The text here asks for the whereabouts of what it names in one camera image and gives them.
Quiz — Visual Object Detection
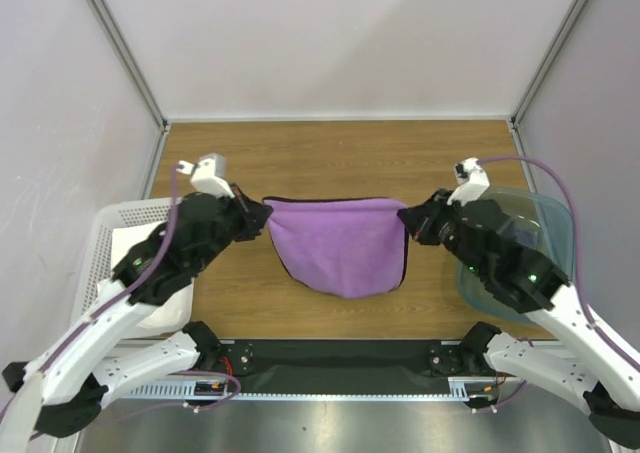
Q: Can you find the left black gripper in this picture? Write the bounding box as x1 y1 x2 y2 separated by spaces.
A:
196 182 274 270

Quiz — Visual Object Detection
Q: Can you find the purple towel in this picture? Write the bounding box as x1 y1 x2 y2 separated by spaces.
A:
263 196 409 299

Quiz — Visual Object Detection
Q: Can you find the dark blue towel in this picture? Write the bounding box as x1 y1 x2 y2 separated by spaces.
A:
505 225 539 249

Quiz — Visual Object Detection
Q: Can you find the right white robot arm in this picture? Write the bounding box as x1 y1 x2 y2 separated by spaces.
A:
397 190 639 450

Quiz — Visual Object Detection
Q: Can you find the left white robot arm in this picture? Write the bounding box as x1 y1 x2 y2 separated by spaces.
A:
1 185 272 452

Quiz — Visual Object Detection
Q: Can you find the white towel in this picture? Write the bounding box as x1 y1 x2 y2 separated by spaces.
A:
110 221 194 339

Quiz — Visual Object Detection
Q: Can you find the clear blue plastic tray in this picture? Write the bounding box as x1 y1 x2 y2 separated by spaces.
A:
456 187 575 326

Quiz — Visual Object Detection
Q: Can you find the white plastic laundry basket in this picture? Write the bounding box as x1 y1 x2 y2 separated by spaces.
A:
71 198 170 321

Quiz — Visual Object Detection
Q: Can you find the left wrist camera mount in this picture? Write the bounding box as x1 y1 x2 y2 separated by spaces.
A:
178 153 234 198

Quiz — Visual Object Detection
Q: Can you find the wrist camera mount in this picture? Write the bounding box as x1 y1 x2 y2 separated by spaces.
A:
178 153 234 198
447 157 490 206

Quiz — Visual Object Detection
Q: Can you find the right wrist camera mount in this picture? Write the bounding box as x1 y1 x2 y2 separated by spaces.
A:
447 157 490 206

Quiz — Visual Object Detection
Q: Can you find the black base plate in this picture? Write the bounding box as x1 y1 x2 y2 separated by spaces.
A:
196 339 496 396

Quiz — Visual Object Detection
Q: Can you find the aluminium frame rail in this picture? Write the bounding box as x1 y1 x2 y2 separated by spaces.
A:
69 340 614 404

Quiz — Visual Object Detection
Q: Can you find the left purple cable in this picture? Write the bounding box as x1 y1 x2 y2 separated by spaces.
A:
29 161 244 439

